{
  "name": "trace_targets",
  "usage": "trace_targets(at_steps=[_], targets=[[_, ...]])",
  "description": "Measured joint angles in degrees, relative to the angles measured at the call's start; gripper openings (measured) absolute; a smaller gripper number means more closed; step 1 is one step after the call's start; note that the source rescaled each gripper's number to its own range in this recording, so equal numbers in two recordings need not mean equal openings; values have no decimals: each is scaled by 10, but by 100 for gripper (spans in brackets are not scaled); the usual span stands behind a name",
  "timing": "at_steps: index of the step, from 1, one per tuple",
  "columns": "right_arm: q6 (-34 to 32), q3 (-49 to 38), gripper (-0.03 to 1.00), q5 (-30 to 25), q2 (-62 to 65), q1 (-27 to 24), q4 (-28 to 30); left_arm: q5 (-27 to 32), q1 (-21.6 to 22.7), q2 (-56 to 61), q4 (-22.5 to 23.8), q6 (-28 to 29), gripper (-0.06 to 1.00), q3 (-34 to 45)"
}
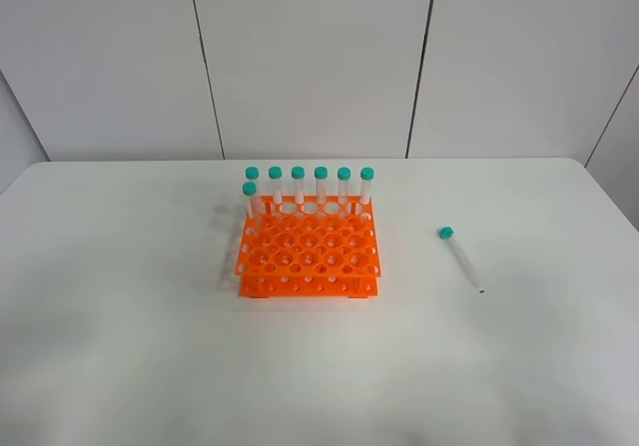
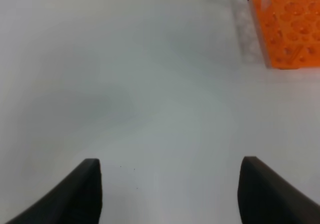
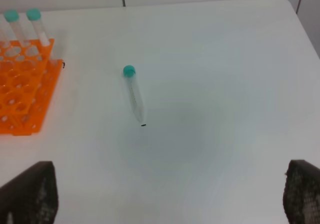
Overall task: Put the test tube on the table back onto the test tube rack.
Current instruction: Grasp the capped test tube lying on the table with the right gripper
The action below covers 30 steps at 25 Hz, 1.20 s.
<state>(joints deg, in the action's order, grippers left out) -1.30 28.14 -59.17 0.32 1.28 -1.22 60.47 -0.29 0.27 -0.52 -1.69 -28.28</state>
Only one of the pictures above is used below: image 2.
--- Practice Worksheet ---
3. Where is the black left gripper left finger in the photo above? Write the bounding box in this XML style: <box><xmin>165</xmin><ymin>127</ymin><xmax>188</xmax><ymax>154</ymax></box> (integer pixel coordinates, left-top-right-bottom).
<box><xmin>8</xmin><ymin>158</ymin><xmax>103</xmax><ymax>223</ymax></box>

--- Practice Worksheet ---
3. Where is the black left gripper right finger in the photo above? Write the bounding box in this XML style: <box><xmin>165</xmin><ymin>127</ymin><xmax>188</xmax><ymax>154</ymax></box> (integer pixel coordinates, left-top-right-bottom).
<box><xmin>237</xmin><ymin>156</ymin><xmax>320</xmax><ymax>223</ymax></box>

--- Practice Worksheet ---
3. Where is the orange test tube rack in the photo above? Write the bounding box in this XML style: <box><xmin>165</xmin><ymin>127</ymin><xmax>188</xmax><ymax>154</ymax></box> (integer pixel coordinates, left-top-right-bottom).
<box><xmin>248</xmin><ymin>0</ymin><xmax>320</xmax><ymax>69</ymax></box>

